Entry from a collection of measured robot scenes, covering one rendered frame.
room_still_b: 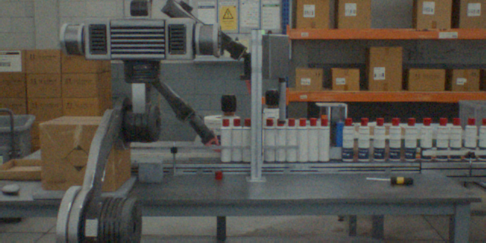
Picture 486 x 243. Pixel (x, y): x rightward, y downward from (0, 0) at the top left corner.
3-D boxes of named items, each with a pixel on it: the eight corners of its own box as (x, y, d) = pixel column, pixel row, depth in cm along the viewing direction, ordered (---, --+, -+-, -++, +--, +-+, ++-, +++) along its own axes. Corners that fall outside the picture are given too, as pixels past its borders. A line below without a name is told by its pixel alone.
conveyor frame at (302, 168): (412, 168, 269) (413, 159, 268) (421, 173, 258) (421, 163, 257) (74, 170, 265) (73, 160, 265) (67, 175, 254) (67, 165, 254)
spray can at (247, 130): (254, 160, 262) (254, 118, 260) (251, 162, 257) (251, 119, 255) (244, 160, 264) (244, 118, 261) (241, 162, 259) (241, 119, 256)
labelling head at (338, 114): (342, 153, 278) (342, 103, 275) (347, 159, 265) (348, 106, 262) (314, 153, 277) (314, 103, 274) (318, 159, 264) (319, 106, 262)
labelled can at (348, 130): (351, 159, 265) (352, 118, 262) (354, 162, 260) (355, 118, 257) (341, 159, 265) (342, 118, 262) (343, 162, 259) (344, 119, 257)
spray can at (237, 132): (242, 160, 264) (242, 118, 262) (242, 162, 259) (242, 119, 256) (231, 160, 264) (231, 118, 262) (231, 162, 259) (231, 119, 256)
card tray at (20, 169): (74, 166, 272) (74, 159, 272) (58, 179, 247) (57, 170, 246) (13, 167, 272) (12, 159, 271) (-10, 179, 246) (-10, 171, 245)
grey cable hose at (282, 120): (285, 123, 251) (285, 77, 249) (286, 124, 248) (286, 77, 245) (277, 123, 251) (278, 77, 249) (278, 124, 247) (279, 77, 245)
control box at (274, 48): (288, 77, 253) (288, 35, 251) (269, 78, 239) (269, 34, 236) (269, 76, 258) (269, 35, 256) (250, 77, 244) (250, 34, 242)
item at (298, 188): (386, 143, 348) (386, 140, 348) (481, 202, 218) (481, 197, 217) (53, 144, 343) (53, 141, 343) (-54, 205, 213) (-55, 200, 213)
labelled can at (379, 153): (383, 159, 265) (383, 117, 263) (386, 162, 260) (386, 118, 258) (371, 159, 265) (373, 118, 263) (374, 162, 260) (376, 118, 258)
